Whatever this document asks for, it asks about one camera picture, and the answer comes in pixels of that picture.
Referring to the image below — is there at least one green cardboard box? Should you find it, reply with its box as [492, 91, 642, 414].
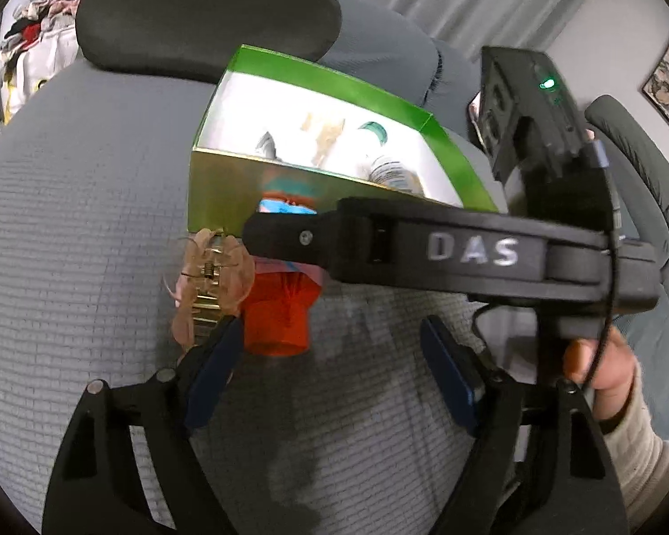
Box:
[188, 45, 500, 235]

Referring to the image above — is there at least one pile of clothes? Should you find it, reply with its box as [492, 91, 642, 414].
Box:
[0, 0, 98, 123]

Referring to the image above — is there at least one black cable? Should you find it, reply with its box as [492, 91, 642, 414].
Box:
[471, 142, 628, 391]

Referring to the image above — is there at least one clear hair claw clip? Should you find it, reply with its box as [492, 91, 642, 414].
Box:
[301, 113, 347, 171]

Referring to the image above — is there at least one white plastic nozzle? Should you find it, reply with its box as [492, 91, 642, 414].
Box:
[255, 131, 282, 161]

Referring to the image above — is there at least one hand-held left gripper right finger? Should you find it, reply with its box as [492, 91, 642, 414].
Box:
[421, 315, 631, 535]

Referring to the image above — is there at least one black cushion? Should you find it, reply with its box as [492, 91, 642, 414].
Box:
[75, 0, 342, 84]

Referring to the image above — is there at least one pink bottle with red cap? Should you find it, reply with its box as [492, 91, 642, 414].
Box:
[242, 195, 330, 358]

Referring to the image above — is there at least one pink hair claw clip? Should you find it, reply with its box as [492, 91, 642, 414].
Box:
[164, 228, 256, 349]

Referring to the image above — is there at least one person's right hand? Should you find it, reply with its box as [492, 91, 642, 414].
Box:
[563, 326, 639, 421]

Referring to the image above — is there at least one white bottle with green label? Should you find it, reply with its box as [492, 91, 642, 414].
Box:
[343, 121, 391, 173]

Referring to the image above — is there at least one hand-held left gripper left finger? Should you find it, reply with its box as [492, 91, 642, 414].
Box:
[41, 315, 243, 535]

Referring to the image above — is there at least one grey armchair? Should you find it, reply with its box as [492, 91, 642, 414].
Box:
[584, 95, 669, 447]

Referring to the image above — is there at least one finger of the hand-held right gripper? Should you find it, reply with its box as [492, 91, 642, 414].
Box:
[242, 201, 343, 280]

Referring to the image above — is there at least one person's right forearm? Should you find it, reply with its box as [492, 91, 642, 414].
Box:
[594, 365, 669, 533]

